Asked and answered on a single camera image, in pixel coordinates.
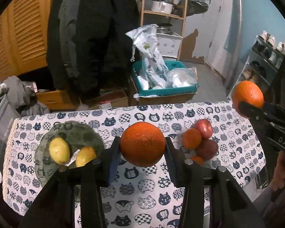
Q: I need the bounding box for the black hanging coat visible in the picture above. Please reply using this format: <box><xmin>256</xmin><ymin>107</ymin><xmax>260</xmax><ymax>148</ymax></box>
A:
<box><xmin>46</xmin><ymin>0</ymin><xmax>139</xmax><ymax>101</ymax></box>

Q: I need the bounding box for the grey hanging bag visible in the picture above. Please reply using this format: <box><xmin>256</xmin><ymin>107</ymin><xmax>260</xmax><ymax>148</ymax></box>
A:
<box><xmin>173</xmin><ymin>0</ymin><xmax>209</xmax><ymax>17</ymax></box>

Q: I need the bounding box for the clear plastic bag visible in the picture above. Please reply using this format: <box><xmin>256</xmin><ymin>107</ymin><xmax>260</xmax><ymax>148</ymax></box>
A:
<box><xmin>167</xmin><ymin>67</ymin><xmax>198</xmax><ymax>88</ymax></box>

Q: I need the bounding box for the cat pattern tablecloth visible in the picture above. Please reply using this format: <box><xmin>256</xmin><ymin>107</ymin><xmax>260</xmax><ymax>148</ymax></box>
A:
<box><xmin>2</xmin><ymin>104</ymin><xmax>265</xmax><ymax>227</ymax></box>

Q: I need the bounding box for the white rice bag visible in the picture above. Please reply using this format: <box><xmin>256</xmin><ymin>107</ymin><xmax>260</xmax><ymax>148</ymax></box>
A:
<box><xmin>126</xmin><ymin>24</ymin><xmax>169</xmax><ymax>89</ymax></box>

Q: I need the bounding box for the wooden louvered wardrobe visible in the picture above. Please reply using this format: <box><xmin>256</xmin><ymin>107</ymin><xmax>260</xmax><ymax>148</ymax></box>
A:
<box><xmin>0</xmin><ymin>0</ymin><xmax>52</xmax><ymax>81</ymax></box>

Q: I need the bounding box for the grey metal pipe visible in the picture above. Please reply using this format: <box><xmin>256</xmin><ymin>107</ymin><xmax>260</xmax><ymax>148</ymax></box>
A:
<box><xmin>225</xmin><ymin>0</ymin><xmax>243</xmax><ymax>92</ymax></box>

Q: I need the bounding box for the wooden shelf rack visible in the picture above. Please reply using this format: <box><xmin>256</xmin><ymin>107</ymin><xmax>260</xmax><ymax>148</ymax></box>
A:
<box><xmin>138</xmin><ymin>0</ymin><xmax>188</xmax><ymax>60</ymax></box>

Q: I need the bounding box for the white cooking pot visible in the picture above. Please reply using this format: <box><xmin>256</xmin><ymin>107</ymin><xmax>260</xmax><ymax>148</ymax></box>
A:
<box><xmin>151</xmin><ymin>0</ymin><xmax>174</xmax><ymax>14</ymax></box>

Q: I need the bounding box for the small tangerine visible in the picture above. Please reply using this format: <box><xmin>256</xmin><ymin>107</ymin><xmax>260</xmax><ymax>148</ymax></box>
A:
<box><xmin>232</xmin><ymin>80</ymin><xmax>264</xmax><ymax>118</ymax></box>
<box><xmin>190</xmin><ymin>155</ymin><xmax>204</xmax><ymax>166</ymax></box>

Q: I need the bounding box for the person right hand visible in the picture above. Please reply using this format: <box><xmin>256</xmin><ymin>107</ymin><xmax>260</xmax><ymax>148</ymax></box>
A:
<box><xmin>270</xmin><ymin>151</ymin><xmax>285</xmax><ymax>191</ymax></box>

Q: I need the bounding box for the pile of grey clothes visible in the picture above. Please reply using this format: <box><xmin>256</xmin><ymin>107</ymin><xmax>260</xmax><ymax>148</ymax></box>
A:
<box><xmin>3</xmin><ymin>76</ymin><xmax>51</xmax><ymax>117</ymax></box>

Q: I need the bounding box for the small cardboard box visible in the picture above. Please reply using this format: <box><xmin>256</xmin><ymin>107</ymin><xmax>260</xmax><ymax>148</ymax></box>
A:
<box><xmin>86</xmin><ymin>89</ymin><xmax>128</xmax><ymax>110</ymax></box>

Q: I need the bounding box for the red apple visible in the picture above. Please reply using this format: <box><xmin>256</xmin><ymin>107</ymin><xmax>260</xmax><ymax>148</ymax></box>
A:
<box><xmin>195</xmin><ymin>139</ymin><xmax>218</xmax><ymax>161</ymax></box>
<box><xmin>194</xmin><ymin>119</ymin><xmax>213</xmax><ymax>139</ymax></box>

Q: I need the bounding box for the cardboard box under teal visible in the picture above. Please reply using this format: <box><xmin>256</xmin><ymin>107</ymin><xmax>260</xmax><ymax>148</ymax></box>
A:
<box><xmin>128</xmin><ymin>78</ymin><xmax>197</xmax><ymax>106</ymax></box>

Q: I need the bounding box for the green glass bowl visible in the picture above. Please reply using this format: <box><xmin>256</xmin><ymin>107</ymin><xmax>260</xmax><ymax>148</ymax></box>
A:
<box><xmin>35</xmin><ymin>121</ymin><xmax>105</xmax><ymax>186</ymax></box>

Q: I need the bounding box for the shoe rack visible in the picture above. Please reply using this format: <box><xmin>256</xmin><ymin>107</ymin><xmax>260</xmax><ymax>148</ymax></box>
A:
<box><xmin>227</xmin><ymin>30</ymin><xmax>285</xmax><ymax>99</ymax></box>

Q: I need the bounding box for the wooden drawer box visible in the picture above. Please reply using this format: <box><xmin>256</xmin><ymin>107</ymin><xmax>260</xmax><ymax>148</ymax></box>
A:
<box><xmin>35</xmin><ymin>90</ymin><xmax>76</xmax><ymax>111</ymax></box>

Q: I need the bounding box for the green yellow mango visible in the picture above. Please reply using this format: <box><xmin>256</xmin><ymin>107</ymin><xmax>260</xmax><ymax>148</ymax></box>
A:
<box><xmin>75</xmin><ymin>146</ymin><xmax>97</xmax><ymax>167</ymax></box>
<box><xmin>49</xmin><ymin>137</ymin><xmax>70</xmax><ymax>165</ymax></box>

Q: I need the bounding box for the grey fabric laundry bin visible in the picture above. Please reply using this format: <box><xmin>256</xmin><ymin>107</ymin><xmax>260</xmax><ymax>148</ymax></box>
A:
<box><xmin>0</xmin><ymin>95</ymin><xmax>21</xmax><ymax>147</ymax></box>

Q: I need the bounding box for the green yellow mango front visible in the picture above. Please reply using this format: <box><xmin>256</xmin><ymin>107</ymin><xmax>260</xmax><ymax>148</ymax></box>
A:
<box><xmin>75</xmin><ymin>146</ymin><xmax>97</xmax><ymax>167</ymax></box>

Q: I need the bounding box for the white patterned drawer box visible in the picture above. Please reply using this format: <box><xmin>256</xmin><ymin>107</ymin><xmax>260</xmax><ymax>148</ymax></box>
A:
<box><xmin>156</xmin><ymin>32</ymin><xmax>183</xmax><ymax>58</ymax></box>

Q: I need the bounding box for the steel steamer pot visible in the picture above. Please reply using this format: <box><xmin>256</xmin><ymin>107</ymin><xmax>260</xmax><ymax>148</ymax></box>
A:
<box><xmin>156</xmin><ymin>23</ymin><xmax>173</xmax><ymax>35</ymax></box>

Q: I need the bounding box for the orange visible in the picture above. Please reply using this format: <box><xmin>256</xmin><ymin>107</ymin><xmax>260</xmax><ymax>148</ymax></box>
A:
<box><xmin>182</xmin><ymin>128</ymin><xmax>202</xmax><ymax>150</ymax></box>
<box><xmin>120</xmin><ymin>122</ymin><xmax>166</xmax><ymax>167</ymax></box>

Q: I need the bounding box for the white door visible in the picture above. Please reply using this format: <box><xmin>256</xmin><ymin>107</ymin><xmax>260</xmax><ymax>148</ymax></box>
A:
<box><xmin>180</xmin><ymin>0</ymin><xmax>236</xmax><ymax>65</ymax></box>

